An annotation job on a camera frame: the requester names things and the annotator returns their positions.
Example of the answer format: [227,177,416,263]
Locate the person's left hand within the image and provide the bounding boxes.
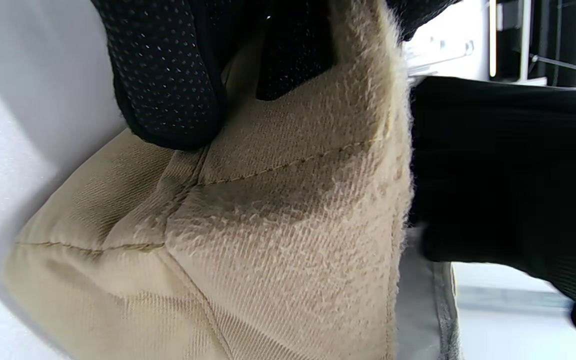
[90,0,461,151]

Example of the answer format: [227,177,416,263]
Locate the person's right hand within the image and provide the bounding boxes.
[408,75,576,348]

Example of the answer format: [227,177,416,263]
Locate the beige velcro pouch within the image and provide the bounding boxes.
[3,0,461,360]

